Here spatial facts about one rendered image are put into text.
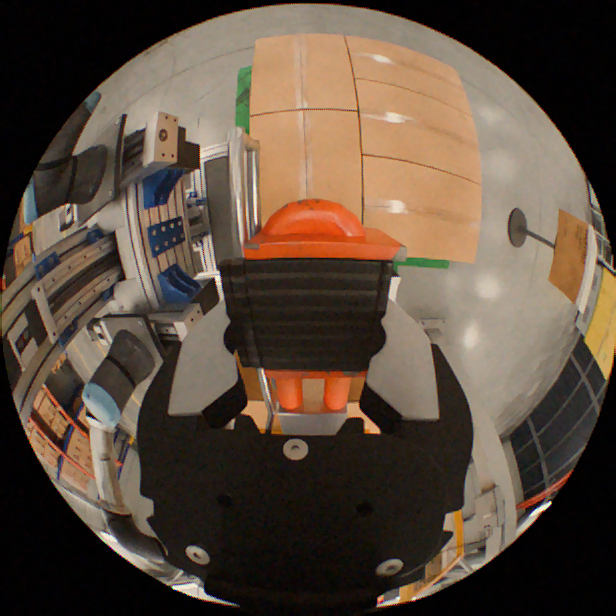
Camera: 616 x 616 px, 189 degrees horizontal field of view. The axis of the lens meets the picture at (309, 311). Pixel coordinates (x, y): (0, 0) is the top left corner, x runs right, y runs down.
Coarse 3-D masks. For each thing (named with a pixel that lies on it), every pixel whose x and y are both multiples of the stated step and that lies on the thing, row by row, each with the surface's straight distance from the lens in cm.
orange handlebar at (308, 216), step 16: (288, 208) 11; (304, 208) 10; (320, 208) 10; (336, 208) 11; (272, 224) 11; (288, 224) 10; (304, 224) 10; (320, 224) 10; (336, 224) 10; (352, 224) 11; (288, 384) 16; (336, 384) 16; (288, 400) 18; (336, 400) 18
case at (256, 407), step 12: (240, 372) 51; (252, 372) 50; (252, 384) 48; (360, 384) 47; (252, 396) 46; (348, 396) 45; (252, 408) 48; (264, 408) 46; (348, 408) 46; (264, 420) 51; (276, 420) 50; (372, 432) 59
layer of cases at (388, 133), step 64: (256, 64) 107; (320, 64) 102; (384, 64) 111; (256, 128) 86; (320, 128) 83; (384, 128) 88; (448, 128) 106; (320, 192) 78; (384, 192) 83; (448, 192) 97; (448, 256) 101
